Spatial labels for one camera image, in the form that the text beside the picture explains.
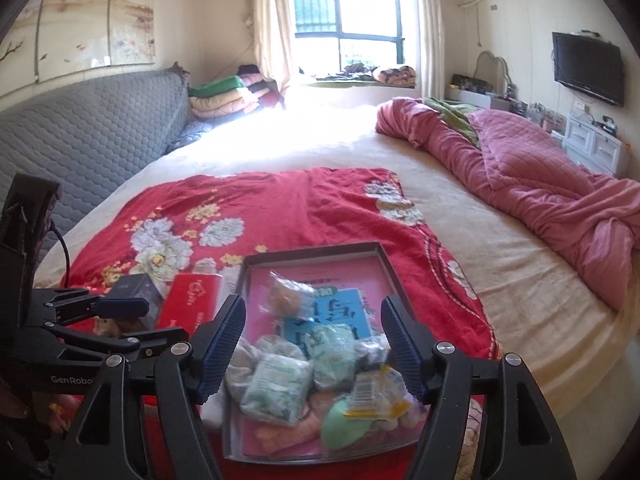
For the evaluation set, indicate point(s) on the cream curtain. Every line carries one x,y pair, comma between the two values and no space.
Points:
272,25
429,30

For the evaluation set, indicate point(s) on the pink plush toy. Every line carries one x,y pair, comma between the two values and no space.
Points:
112,327

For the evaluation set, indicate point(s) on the cream folded blanket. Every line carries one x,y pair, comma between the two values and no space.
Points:
222,105

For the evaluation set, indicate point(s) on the green egg-shaped sponge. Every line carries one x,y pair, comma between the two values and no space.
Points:
345,425

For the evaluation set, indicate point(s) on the dark patterned pillow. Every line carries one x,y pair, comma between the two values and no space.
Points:
189,134

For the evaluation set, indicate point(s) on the pile of clothes on windowsill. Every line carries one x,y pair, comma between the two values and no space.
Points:
380,75

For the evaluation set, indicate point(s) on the yellow snack packet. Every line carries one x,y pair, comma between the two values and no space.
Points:
372,393

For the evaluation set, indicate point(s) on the person's left hand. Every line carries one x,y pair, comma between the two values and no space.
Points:
60,410

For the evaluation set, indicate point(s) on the group of small bottles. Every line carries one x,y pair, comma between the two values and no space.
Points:
545,117

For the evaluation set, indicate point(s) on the pink book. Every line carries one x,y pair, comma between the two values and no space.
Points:
350,272

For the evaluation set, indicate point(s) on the dark cardboard box tray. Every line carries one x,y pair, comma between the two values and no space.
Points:
320,250

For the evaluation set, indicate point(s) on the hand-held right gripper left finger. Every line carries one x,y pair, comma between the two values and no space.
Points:
220,350

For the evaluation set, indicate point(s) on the red floral blanket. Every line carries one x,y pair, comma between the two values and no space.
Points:
300,210

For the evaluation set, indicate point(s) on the peach pink soft toy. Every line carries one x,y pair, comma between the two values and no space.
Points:
280,433

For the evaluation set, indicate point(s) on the white drawer cabinet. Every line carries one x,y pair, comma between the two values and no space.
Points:
597,145

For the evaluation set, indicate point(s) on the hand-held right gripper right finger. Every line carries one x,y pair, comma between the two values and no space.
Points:
405,355

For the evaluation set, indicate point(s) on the green cloth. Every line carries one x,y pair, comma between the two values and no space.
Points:
452,115

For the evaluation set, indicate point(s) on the dark red folded blanket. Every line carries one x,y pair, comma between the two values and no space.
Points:
265,95

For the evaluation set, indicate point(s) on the red tissue pack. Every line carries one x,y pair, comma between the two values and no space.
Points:
190,300

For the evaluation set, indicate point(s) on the pink quilt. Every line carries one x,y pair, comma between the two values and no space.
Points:
540,220

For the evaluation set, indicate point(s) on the green white tissue packet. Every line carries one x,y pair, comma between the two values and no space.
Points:
277,390
330,352

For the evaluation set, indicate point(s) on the black television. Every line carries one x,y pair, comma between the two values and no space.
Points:
587,67

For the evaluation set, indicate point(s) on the grey quilted headboard cover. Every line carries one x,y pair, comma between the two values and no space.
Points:
100,125

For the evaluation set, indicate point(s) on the green folded blanket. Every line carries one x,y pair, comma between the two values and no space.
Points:
215,86

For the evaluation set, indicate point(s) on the bed with cream sheet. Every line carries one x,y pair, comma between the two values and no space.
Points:
500,270

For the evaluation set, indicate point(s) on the dark blue small box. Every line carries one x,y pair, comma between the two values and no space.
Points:
140,292

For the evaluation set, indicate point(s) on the dressing table with mirror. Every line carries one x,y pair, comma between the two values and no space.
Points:
487,95

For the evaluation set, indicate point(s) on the cream plush toy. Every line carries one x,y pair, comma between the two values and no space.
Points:
287,301

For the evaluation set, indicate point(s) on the floral wall painting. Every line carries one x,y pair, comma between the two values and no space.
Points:
100,20

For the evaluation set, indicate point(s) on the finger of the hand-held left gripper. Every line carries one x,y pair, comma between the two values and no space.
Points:
125,306
145,341

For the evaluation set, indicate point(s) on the window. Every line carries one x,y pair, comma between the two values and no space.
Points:
345,10

